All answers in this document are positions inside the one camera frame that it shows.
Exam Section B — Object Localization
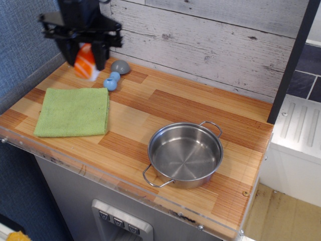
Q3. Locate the blue dumbbell toy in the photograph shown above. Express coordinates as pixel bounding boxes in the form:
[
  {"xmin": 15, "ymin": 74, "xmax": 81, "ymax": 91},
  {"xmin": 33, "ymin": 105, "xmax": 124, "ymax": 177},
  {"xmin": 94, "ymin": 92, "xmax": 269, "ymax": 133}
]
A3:
[{"xmin": 103, "ymin": 71, "xmax": 120, "ymax": 91}]

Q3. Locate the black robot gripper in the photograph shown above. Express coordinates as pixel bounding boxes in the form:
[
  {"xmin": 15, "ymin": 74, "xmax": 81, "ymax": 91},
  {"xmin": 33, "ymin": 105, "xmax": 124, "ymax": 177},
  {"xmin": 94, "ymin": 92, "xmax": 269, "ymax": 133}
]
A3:
[{"xmin": 38, "ymin": 1, "xmax": 122, "ymax": 71}]

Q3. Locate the grey dispenser button panel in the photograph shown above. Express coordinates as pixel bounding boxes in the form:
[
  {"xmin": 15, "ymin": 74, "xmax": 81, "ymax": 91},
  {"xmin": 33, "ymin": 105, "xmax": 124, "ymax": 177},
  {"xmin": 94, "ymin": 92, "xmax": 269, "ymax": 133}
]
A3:
[{"xmin": 91, "ymin": 199, "xmax": 154, "ymax": 240}]

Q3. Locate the green cloth rag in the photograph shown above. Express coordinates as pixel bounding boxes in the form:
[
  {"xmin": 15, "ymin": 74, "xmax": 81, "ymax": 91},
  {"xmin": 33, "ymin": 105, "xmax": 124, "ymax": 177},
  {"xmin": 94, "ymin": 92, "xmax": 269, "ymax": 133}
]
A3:
[{"xmin": 34, "ymin": 88, "xmax": 109, "ymax": 137}]

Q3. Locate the yellow black object corner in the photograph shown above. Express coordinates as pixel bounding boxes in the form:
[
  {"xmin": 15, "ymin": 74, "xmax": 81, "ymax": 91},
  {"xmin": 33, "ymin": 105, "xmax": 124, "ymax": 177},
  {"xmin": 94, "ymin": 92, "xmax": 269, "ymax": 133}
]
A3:
[{"xmin": 1, "ymin": 223, "xmax": 32, "ymax": 241}]

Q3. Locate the black right upright post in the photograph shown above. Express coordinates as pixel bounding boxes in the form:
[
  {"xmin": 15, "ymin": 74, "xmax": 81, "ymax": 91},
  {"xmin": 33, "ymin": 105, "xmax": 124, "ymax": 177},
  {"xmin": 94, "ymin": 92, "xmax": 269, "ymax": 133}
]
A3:
[{"xmin": 267, "ymin": 0, "xmax": 320, "ymax": 124}]

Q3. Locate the grey dome toy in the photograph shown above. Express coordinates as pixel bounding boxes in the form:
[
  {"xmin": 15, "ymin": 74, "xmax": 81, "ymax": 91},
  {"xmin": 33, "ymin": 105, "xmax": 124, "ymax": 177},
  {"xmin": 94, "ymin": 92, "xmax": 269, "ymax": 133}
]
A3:
[{"xmin": 111, "ymin": 60, "xmax": 131, "ymax": 75}]

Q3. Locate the orange salmon sushi toy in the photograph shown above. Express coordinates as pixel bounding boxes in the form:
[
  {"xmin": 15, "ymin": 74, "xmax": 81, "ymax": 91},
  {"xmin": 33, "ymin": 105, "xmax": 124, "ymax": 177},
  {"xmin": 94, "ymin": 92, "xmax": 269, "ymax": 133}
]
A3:
[{"xmin": 74, "ymin": 43, "xmax": 100, "ymax": 81}]

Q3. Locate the white ridged side unit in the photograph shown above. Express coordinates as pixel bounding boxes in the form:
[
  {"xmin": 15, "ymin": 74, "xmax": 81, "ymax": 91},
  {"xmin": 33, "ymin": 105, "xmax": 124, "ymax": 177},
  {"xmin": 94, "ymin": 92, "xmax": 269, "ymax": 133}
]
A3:
[{"xmin": 259, "ymin": 95, "xmax": 320, "ymax": 206}]

